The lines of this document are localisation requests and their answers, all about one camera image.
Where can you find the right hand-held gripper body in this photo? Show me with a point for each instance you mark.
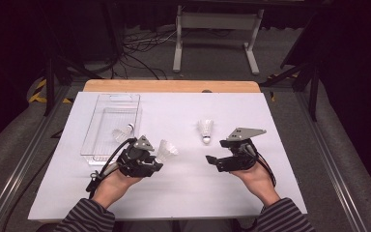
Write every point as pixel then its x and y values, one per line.
pixel 241 159

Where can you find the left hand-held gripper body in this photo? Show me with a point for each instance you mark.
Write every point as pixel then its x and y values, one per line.
pixel 133 162

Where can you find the white shuttlecock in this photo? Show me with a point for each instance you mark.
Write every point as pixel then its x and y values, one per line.
pixel 167 149
pixel 205 129
pixel 120 134

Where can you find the clear plastic tray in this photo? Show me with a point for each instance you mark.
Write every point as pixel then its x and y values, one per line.
pixel 109 109

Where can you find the person's left hand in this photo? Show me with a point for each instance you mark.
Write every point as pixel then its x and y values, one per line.
pixel 116 187

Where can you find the person's right hand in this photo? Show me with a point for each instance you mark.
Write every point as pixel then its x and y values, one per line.
pixel 259 183

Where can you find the white table cover board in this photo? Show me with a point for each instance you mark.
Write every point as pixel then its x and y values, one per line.
pixel 180 193

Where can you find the black metal stand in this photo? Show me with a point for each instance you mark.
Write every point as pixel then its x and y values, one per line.
pixel 49 87
pixel 314 96

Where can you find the yellow black floor tape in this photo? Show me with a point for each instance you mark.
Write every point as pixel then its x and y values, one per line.
pixel 40 85

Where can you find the aluminium rail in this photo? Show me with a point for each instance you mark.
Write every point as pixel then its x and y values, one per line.
pixel 328 161
pixel 19 167

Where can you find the grey metal stand frame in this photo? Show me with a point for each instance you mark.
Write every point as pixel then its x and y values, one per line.
pixel 219 21

